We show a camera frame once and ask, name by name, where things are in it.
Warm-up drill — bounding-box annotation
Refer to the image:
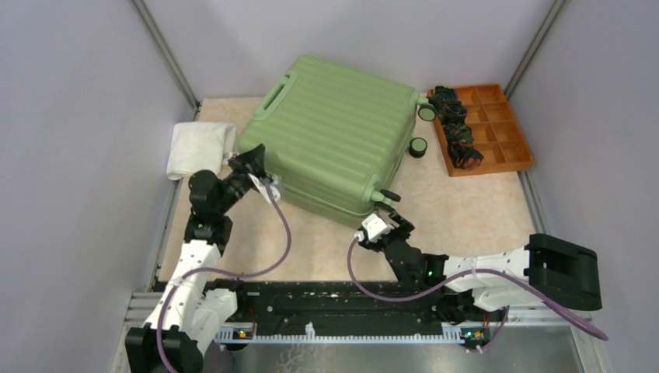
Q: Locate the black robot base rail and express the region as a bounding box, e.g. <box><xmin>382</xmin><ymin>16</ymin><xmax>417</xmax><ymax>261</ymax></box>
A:
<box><xmin>205</xmin><ymin>279</ymin><xmax>503</xmax><ymax>336</ymax></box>

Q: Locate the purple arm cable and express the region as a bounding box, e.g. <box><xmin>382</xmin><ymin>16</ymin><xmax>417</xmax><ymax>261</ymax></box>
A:
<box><xmin>346</xmin><ymin>236</ymin><xmax>609</xmax><ymax>354</ymax></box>
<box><xmin>155</xmin><ymin>180</ymin><xmax>294</xmax><ymax>373</ymax></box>

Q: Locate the white folded towel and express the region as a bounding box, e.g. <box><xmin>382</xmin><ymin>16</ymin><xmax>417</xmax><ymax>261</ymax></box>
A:
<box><xmin>166</xmin><ymin>121</ymin><xmax>237</xmax><ymax>181</ymax></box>

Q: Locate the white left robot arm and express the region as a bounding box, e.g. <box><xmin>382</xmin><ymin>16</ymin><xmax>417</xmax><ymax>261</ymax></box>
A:
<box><xmin>124</xmin><ymin>144</ymin><xmax>281</xmax><ymax>372</ymax></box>

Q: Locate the orange compartment tray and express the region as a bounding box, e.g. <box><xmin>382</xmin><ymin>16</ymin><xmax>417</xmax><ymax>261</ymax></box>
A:
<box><xmin>434</xmin><ymin>84</ymin><xmax>535</xmax><ymax>177</ymax></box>

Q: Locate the dark bundle in tray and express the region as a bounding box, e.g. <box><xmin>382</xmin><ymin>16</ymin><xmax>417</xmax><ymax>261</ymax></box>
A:
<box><xmin>448</xmin><ymin>142</ymin><xmax>484</xmax><ymax>170</ymax></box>
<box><xmin>427</xmin><ymin>85</ymin><xmax>458</xmax><ymax>106</ymax></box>
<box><xmin>438</xmin><ymin>100</ymin><xmax>468</xmax><ymax>125</ymax></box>
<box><xmin>444</xmin><ymin>122</ymin><xmax>474</xmax><ymax>145</ymax></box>

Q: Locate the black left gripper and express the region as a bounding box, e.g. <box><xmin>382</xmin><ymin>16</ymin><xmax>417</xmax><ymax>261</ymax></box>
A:
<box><xmin>215</xmin><ymin>142</ymin><xmax>266</xmax><ymax>214</ymax></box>

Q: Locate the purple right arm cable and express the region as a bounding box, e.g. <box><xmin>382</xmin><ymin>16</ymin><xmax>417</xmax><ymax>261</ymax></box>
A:
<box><xmin>346</xmin><ymin>236</ymin><xmax>609</xmax><ymax>354</ymax></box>

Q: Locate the suitcase wheel middle right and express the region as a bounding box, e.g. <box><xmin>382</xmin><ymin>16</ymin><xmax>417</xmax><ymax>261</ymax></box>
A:
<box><xmin>371</xmin><ymin>189</ymin><xmax>402</xmax><ymax>213</ymax></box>

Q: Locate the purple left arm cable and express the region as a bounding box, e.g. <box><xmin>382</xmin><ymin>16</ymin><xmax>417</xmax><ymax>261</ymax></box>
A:
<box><xmin>155</xmin><ymin>180</ymin><xmax>294</xmax><ymax>373</ymax></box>

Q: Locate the white slotted cable duct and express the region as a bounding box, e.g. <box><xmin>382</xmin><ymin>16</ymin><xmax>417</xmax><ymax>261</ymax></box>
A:
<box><xmin>214</xmin><ymin>323</ymin><xmax>489</xmax><ymax>345</ymax></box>

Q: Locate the green suitcase blue lining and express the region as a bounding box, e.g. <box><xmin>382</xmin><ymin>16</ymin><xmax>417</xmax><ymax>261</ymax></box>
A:
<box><xmin>235</xmin><ymin>55</ymin><xmax>424</xmax><ymax>226</ymax></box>

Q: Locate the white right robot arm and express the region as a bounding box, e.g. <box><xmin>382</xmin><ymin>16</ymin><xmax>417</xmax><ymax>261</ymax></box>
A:
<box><xmin>349</xmin><ymin>210</ymin><xmax>603</xmax><ymax>320</ymax></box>

